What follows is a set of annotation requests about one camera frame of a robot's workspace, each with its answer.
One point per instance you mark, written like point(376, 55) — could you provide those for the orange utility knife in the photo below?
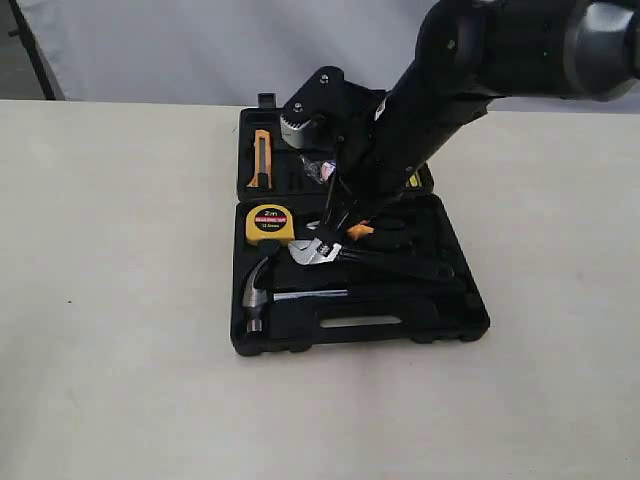
point(262, 174)

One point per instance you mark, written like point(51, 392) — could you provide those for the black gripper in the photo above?
point(382, 149)

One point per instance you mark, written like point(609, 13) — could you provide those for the black plastic tool case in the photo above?
point(416, 224)

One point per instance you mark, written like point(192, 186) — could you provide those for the orange handled pliers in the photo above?
point(355, 232)

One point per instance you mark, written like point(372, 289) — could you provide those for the claw hammer black handle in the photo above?
point(254, 300)

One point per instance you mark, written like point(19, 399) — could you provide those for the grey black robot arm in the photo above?
point(468, 54)

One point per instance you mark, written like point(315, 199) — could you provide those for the adjustable wrench black handle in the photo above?
point(315, 252)

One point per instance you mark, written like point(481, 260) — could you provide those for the yellow tape measure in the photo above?
point(269, 222)

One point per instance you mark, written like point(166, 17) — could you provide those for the black metal stand pole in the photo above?
point(23, 33)

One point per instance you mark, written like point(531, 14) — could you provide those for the black electrical tape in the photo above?
point(320, 171)

